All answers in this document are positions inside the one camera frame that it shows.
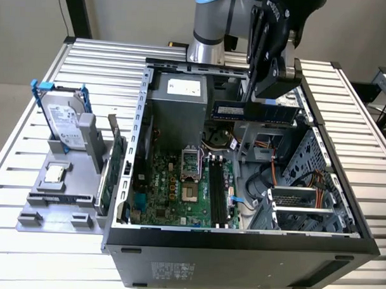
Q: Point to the CPU socket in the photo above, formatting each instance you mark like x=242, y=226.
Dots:
x=188, y=192

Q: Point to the metal disk bay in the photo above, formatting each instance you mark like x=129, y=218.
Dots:
x=304, y=212

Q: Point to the black metal post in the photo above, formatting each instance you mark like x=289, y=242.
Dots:
x=78, y=13

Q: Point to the thin locking lever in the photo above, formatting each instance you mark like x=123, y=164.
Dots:
x=200, y=163

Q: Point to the black heatsink fan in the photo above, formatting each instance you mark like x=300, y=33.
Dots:
x=217, y=137

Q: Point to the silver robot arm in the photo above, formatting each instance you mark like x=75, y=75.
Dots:
x=210, y=21

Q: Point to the black RAM slot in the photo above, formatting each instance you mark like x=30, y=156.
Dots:
x=220, y=190
x=212, y=189
x=223, y=190
x=216, y=189

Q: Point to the green graphics card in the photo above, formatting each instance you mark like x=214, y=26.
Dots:
x=111, y=179

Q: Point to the grey parts rack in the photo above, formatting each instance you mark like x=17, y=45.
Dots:
x=78, y=166

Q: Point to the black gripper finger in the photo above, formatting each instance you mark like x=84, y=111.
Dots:
x=254, y=42
x=274, y=80

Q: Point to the grey power supply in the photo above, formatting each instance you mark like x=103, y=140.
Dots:
x=178, y=118

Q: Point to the grey metal drive cage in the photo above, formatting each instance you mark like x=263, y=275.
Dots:
x=253, y=137

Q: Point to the RAM stick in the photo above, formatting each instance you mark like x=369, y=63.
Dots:
x=229, y=110
x=70, y=198

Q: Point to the black PC case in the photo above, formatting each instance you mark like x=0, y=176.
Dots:
x=208, y=262

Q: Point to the hard disk in blue carrier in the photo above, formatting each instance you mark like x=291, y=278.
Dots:
x=62, y=114

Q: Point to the silver CPU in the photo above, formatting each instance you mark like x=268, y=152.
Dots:
x=54, y=174

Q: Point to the green motherboard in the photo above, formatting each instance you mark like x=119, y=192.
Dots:
x=193, y=214

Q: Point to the yellow black plug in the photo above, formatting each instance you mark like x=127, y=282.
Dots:
x=171, y=44

